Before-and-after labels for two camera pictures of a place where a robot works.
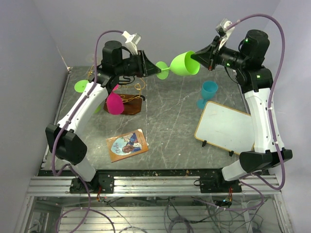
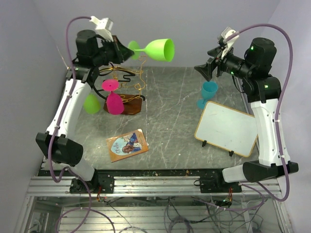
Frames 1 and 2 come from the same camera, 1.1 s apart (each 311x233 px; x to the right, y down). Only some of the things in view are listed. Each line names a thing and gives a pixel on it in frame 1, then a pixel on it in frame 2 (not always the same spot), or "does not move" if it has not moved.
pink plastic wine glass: (114, 102) does not move
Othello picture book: (131, 143) does not move
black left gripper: (146, 67) → (123, 52)
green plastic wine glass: (183, 64) → (161, 49)
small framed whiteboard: (226, 128) does not move
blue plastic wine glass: (209, 89) does not move
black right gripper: (209, 59) → (207, 69)
